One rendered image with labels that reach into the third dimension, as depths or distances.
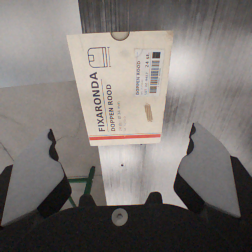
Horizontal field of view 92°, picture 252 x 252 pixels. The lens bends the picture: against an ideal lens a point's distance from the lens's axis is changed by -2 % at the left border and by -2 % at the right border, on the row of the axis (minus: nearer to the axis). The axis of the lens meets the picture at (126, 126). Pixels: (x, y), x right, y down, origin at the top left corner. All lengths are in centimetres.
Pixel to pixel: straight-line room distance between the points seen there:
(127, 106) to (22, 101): 132
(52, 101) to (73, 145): 51
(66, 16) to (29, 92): 115
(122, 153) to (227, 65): 29
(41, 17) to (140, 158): 34
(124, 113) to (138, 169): 23
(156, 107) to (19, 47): 25
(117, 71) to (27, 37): 17
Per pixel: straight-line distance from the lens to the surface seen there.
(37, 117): 145
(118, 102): 18
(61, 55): 27
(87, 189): 146
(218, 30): 30
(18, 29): 30
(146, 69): 18
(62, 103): 127
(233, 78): 33
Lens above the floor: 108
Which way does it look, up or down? 60 degrees down
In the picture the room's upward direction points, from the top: 177 degrees clockwise
